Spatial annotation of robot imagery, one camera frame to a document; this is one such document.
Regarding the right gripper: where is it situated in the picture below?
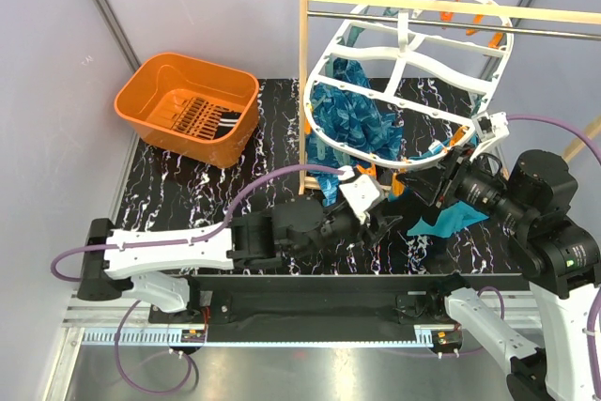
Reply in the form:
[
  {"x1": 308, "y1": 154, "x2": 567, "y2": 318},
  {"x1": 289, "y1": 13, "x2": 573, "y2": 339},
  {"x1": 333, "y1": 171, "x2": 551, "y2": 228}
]
[{"x1": 395, "y1": 140, "x2": 532, "y2": 228}]

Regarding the orange clothespin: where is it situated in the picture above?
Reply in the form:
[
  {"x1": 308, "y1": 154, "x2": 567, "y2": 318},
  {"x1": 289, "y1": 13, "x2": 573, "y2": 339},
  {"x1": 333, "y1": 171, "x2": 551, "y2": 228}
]
[
  {"x1": 388, "y1": 176, "x2": 408, "y2": 202},
  {"x1": 354, "y1": 164, "x2": 378, "y2": 180}
]

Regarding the white round clip hanger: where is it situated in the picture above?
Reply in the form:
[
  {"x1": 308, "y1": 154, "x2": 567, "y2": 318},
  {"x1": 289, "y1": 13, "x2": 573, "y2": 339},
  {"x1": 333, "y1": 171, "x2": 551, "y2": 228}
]
[{"x1": 302, "y1": 0, "x2": 516, "y2": 171}]

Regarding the orange plastic basket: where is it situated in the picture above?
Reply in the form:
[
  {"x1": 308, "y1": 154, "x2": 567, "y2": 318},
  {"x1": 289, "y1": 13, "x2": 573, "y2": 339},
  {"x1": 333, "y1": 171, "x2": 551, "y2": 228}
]
[{"x1": 114, "y1": 53, "x2": 259, "y2": 168}]

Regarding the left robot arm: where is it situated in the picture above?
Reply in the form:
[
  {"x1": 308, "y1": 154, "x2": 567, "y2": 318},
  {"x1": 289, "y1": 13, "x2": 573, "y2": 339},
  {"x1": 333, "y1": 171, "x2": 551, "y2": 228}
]
[{"x1": 77, "y1": 196, "x2": 403, "y2": 322}]

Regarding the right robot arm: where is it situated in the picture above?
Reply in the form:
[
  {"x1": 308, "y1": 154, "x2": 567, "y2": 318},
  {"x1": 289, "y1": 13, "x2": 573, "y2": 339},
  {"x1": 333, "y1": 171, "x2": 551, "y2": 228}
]
[{"x1": 398, "y1": 147, "x2": 600, "y2": 400}]

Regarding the teal cloth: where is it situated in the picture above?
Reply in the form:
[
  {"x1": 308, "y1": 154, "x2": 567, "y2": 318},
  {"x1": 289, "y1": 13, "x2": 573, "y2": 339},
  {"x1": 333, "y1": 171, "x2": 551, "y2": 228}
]
[{"x1": 401, "y1": 188, "x2": 488, "y2": 239}]

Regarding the blue patterned cloth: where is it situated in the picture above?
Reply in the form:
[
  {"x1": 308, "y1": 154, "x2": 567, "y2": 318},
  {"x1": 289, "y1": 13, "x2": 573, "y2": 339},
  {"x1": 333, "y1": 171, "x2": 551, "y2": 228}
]
[{"x1": 306, "y1": 58, "x2": 403, "y2": 207}]

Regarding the wooden clothes rack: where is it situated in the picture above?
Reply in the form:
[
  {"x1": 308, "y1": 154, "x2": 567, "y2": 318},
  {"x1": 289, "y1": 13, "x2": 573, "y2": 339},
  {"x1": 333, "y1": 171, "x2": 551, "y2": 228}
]
[{"x1": 298, "y1": 0, "x2": 600, "y2": 173}]

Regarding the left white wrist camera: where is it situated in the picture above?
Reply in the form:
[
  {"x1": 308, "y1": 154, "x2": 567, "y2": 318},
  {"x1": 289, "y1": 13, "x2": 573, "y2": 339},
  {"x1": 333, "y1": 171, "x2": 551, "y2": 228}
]
[{"x1": 338, "y1": 165, "x2": 385, "y2": 224}]

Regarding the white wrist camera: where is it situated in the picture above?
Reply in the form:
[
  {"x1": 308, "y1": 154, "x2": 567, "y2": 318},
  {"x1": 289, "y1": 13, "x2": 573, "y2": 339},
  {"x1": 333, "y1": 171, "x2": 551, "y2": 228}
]
[
  {"x1": 470, "y1": 112, "x2": 510, "y2": 161},
  {"x1": 338, "y1": 165, "x2": 385, "y2": 224}
]

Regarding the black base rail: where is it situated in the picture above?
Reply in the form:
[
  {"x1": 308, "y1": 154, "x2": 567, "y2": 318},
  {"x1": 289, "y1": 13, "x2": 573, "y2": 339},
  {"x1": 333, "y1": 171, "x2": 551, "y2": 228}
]
[{"x1": 121, "y1": 274, "x2": 525, "y2": 347}]

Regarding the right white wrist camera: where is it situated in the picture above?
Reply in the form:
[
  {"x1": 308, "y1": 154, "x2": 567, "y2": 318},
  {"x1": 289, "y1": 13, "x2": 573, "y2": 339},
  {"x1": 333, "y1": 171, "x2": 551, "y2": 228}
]
[{"x1": 470, "y1": 112, "x2": 510, "y2": 161}]

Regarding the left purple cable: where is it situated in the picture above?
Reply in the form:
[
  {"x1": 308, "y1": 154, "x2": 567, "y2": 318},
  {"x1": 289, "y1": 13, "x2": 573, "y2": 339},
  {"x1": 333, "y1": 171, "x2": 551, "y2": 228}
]
[{"x1": 50, "y1": 164, "x2": 353, "y2": 395}]

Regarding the purple cable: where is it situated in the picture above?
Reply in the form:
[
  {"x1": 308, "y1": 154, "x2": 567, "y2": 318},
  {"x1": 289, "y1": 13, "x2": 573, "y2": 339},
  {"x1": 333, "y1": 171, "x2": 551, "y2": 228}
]
[
  {"x1": 50, "y1": 164, "x2": 353, "y2": 395},
  {"x1": 476, "y1": 114, "x2": 601, "y2": 350}
]

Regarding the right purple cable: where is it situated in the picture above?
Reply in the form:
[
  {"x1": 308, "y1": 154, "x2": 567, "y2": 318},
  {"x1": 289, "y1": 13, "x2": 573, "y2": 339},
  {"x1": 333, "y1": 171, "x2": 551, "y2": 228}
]
[{"x1": 476, "y1": 114, "x2": 601, "y2": 350}]

